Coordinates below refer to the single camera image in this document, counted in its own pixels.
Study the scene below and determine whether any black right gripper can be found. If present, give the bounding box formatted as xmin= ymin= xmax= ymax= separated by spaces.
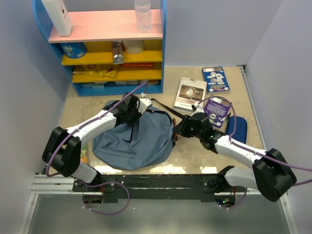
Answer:
xmin=173 ymin=115 xmax=203 ymax=139

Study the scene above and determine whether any blue fabric backpack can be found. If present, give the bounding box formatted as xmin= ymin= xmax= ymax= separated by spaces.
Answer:
xmin=92 ymin=107 xmax=175 ymax=170

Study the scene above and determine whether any brown leather wallet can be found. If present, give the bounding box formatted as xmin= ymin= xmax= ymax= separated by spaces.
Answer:
xmin=173 ymin=118 xmax=178 ymax=142

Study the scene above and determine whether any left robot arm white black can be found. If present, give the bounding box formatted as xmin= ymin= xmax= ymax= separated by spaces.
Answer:
xmin=42 ymin=95 xmax=142 ymax=191

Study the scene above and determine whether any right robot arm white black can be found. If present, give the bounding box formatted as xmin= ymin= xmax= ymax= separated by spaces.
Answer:
xmin=174 ymin=113 xmax=297 ymax=202

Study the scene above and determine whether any yellow snack bag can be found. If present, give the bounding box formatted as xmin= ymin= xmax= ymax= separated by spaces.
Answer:
xmin=73 ymin=64 xmax=119 ymax=78

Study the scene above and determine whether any purple cover book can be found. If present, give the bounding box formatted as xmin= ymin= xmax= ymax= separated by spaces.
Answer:
xmin=200 ymin=95 xmax=231 ymax=129

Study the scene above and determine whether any white coffee cover book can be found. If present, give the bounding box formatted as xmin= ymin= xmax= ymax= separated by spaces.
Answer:
xmin=174 ymin=77 xmax=207 ymax=113

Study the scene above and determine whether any blue zip pencil case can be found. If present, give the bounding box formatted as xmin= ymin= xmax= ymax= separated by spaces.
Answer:
xmin=225 ymin=116 xmax=248 ymax=144

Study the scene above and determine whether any red flat box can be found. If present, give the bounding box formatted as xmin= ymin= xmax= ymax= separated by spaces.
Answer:
xmin=122 ymin=62 xmax=154 ymax=68

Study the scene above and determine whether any blue cartoon book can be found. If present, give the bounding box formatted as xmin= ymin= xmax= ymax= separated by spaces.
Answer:
xmin=201 ymin=66 xmax=230 ymax=93

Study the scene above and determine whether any orange green children book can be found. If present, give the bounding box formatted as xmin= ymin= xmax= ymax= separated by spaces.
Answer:
xmin=80 ymin=145 xmax=88 ymax=164

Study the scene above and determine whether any blue shelf unit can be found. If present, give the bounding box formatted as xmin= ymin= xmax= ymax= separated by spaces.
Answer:
xmin=32 ymin=0 xmax=167 ymax=97

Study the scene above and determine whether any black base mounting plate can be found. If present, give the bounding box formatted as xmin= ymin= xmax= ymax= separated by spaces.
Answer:
xmin=73 ymin=174 xmax=245 ymax=207

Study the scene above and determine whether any blue round tin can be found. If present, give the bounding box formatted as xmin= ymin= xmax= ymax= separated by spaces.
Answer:
xmin=60 ymin=42 xmax=87 ymax=59

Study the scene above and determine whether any clear plastic water bottle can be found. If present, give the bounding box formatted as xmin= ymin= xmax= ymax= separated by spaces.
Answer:
xmin=134 ymin=0 xmax=152 ymax=33

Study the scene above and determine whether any white rectangular box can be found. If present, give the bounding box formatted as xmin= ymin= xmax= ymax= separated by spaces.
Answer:
xmin=41 ymin=0 xmax=73 ymax=37

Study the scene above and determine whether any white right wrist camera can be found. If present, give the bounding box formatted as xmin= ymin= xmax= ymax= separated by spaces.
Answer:
xmin=191 ymin=103 xmax=204 ymax=117

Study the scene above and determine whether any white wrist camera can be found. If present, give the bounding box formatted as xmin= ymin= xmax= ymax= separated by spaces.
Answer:
xmin=191 ymin=103 xmax=204 ymax=117
xmin=138 ymin=93 xmax=153 ymax=114

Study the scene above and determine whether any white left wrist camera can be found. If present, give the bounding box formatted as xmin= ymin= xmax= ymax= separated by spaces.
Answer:
xmin=138 ymin=93 xmax=153 ymax=114

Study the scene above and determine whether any aluminium frame rail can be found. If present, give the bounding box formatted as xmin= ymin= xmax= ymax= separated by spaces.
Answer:
xmin=31 ymin=173 xmax=289 ymax=195

